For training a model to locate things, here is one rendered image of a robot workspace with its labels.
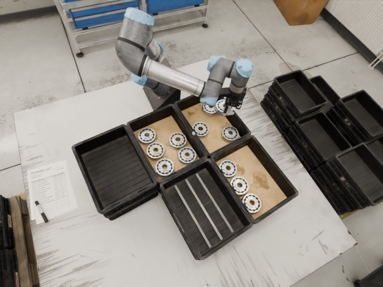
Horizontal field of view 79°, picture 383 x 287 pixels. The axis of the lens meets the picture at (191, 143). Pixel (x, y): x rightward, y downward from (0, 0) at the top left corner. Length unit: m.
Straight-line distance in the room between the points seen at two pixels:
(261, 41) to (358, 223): 2.40
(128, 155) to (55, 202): 0.47
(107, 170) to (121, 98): 0.61
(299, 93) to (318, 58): 1.36
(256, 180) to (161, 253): 0.65
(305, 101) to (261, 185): 1.15
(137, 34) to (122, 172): 0.70
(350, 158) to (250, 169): 1.03
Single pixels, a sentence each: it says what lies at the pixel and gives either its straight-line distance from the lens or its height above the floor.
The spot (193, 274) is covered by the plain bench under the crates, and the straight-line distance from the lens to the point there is 1.35.
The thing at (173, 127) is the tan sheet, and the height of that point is 0.83.
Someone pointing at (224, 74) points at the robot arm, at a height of 1.29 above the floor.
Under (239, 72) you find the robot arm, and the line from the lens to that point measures 1.05.
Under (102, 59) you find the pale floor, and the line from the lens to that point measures 3.07.
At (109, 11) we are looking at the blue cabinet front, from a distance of 2.95.
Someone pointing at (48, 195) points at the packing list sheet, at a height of 0.70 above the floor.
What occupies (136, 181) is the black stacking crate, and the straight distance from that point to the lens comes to 1.29.
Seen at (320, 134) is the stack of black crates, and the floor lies 0.38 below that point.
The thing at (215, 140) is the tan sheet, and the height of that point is 0.83.
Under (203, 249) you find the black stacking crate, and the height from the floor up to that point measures 0.83.
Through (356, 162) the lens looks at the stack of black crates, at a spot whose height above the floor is 0.49.
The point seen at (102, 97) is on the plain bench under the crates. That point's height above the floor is 0.70.
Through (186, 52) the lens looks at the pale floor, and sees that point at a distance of 3.11.
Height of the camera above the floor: 2.04
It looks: 62 degrees down
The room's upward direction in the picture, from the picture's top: 10 degrees clockwise
